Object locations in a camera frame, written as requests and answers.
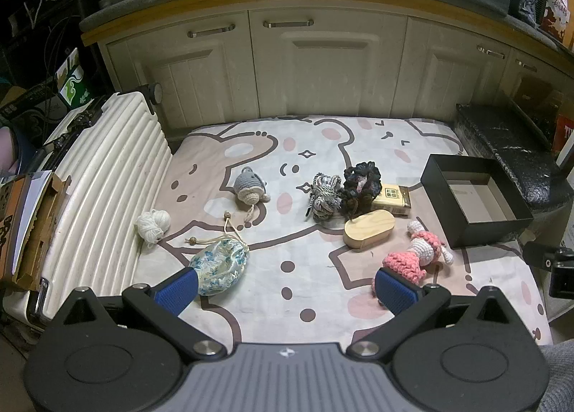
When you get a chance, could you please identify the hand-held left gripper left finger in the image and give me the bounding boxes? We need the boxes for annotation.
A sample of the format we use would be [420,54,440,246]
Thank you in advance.
[48,267,227,361]

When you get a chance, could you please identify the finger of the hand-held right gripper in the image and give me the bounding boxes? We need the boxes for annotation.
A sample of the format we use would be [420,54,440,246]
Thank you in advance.
[522,240,561,270]
[549,248,574,300]

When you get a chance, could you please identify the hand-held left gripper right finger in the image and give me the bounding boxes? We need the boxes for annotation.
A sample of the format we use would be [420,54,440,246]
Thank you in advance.
[349,268,526,361]

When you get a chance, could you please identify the floral drawstring pouch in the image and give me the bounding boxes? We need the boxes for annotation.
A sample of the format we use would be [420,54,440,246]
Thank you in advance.
[185,211,250,297]

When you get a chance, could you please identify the pink crochet doll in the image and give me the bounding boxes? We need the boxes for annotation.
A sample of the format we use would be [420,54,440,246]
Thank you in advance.
[370,220,455,294]

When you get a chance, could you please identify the white yarn ball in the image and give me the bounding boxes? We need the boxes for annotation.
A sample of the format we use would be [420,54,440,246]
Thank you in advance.
[136,209,172,252]

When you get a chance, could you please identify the black box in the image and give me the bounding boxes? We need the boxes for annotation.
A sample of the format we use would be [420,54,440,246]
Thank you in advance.
[420,153,534,249]

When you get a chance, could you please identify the yellow tissue packet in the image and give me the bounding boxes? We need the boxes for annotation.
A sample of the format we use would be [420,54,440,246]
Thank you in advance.
[371,183,411,218]

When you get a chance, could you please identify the dark fabric scrunchie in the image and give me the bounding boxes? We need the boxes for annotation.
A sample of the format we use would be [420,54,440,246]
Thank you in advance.
[338,163,382,221]

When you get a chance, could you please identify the grey white braided rope knot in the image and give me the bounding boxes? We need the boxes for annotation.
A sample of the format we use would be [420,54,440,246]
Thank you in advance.
[297,172,344,223]

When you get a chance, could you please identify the grey crochet mouse toy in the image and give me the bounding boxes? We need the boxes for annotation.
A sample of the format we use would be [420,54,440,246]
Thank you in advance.
[231,166,272,227]

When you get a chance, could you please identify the oval wooden box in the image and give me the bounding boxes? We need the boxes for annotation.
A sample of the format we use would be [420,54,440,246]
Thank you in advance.
[343,209,396,252]

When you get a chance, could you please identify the person's grey trouser leg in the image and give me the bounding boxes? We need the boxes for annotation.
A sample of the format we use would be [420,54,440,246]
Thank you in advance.
[536,342,574,412]

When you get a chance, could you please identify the bear printed mat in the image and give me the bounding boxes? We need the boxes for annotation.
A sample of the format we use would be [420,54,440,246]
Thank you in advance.
[135,115,555,345]

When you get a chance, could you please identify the white ribbed suitcase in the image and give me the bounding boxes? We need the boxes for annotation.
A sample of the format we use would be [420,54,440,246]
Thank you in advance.
[2,82,174,330]

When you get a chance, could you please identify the red carton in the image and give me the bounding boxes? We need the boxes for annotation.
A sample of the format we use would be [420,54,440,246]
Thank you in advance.
[556,113,574,153]

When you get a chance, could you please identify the brown cardboard box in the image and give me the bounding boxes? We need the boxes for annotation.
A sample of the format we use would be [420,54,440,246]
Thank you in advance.
[0,171,71,291]

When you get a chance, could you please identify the white paper sheets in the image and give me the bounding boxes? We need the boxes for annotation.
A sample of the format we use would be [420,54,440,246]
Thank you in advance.
[9,171,53,273]

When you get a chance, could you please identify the pink cloth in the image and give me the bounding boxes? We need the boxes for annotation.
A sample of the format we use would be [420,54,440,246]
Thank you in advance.
[0,128,19,173]

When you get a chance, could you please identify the cream cabinet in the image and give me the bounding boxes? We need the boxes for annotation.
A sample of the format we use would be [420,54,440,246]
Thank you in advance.
[99,3,574,135]

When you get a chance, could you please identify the green white carton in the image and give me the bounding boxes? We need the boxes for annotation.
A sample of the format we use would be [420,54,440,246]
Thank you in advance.
[55,48,93,108]

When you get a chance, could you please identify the black printed carton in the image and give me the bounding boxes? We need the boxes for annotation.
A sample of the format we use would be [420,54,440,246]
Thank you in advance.
[0,82,68,126]

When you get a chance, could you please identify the white red printed bag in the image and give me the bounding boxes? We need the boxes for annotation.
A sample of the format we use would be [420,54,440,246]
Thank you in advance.
[540,0,571,42]

